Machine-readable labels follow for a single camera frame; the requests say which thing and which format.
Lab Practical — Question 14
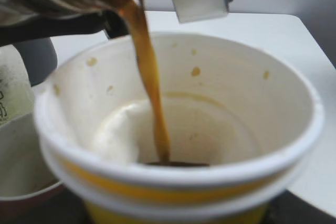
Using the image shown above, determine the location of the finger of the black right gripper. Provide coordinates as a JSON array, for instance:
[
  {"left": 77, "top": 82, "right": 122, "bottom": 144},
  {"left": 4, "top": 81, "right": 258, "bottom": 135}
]
[{"left": 1, "top": 11, "right": 128, "bottom": 46}]

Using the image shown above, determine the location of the yellow paper cup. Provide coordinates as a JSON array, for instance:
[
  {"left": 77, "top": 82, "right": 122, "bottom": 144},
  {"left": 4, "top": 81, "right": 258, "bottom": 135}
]
[{"left": 34, "top": 32, "right": 325, "bottom": 223}]

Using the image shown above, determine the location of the red ceramic mug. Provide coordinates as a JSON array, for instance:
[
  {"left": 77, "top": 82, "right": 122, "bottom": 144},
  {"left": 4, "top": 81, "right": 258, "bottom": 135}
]
[{"left": 1, "top": 113, "right": 64, "bottom": 217}]

